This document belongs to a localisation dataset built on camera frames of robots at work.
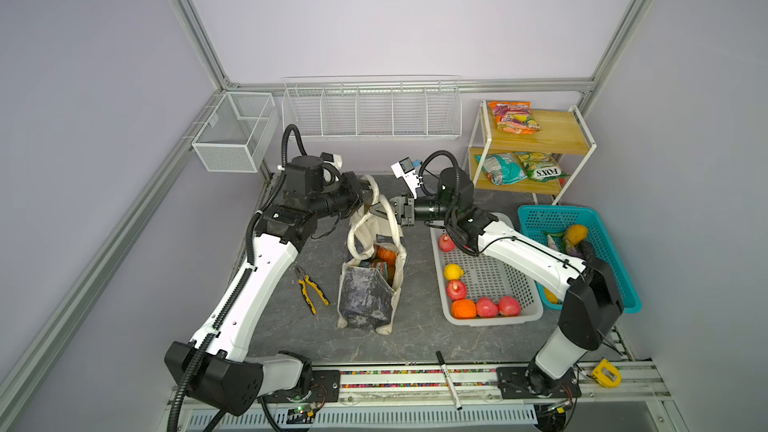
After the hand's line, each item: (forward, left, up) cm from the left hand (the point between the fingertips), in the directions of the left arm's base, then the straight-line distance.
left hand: (380, 189), depth 68 cm
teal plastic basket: (+15, -58, -38) cm, 71 cm away
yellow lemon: (-7, -20, -31) cm, 38 cm away
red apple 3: (-19, -33, -30) cm, 49 cm away
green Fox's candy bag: (+22, -53, -17) cm, 60 cm away
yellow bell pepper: (+4, -62, -31) cm, 70 cm away
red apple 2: (-18, -27, -31) cm, 45 cm away
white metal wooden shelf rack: (+23, -55, -5) cm, 60 cm away
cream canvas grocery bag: (-18, +4, -20) cm, 27 cm away
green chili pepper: (+6, -59, -35) cm, 69 cm away
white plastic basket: (-7, -31, -36) cm, 48 cm away
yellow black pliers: (-5, +25, -36) cm, 44 cm away
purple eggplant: (-2, -59, -31) cm, 66 cm away
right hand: (-5, +3, -2) cm, 6 cm away
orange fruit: (-18, -21, -30) cm, 41 cm away
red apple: (-12, -20, -31) cm, 39 cm away
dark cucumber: (-4, -63, -31) cm, 70 cm away
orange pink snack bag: (+26, -40, -1) cm, 48 cm away
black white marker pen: (-34, -15, -35) cm, 51 cm away
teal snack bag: (+22, -40, -18) cm, 49 cm away
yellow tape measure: (-35, -54, -34) cm, 73 cm away
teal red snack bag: (-9, +1, -20) cm, 22 cm away
